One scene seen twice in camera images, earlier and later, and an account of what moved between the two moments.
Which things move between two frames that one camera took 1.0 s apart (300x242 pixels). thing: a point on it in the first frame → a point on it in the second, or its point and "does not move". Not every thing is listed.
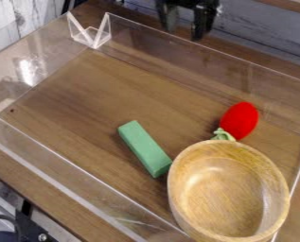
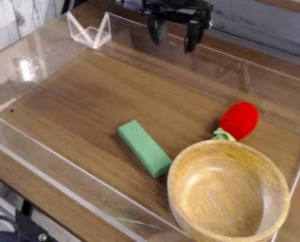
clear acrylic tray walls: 98,99 does not move
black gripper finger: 167,16 → 158,28
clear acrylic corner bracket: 88,36 does not move
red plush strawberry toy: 238,122 does not move
